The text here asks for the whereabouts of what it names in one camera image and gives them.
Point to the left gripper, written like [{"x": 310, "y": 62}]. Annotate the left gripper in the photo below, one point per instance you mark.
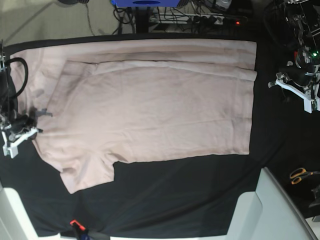
[{"x": 301, "y": 81}]

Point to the red black clamp bottom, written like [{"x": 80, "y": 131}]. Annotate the red black clamp bottom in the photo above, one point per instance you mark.
[{"x": 80, "y": 232}]

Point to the white container left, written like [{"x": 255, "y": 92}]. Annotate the white container left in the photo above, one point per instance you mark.
[{"x": 15, "y": 223}]

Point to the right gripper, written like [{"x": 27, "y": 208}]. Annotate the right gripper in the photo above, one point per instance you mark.
[{"x": 17, "y": 129}]

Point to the black stand post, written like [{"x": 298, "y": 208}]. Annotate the black stand post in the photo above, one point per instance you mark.
[{"x": 142, "y": 15}]

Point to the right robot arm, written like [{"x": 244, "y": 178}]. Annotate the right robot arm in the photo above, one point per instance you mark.
[{"x": 8, "y": 94}]

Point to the blue plastic box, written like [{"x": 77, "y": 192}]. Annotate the blue plastic box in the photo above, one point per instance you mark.
[{"x": 145, "y": 3}]

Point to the white container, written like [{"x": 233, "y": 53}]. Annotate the white container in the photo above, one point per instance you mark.
[
  {"x": 15, "y": 223},
  {"x": 268, "y": 213}
]

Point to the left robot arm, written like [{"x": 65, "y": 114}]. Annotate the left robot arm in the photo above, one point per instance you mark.
[{"x": 294, "y": 26}]

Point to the white container right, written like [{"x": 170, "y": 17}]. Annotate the white container right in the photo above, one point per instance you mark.
[{"x": 268, "y": 213}]

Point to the white power strip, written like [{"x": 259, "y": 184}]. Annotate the white power strip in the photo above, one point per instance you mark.
[{"x": 183, "y": 18}]

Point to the orange handled scissors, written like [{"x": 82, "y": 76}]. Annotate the orange handled scissors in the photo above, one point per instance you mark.
[{"x": 301, "y": 173}]

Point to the pink T-shirt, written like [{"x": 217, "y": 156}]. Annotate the pink T-shirt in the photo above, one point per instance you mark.
[{"x": 129, "y": 101}]

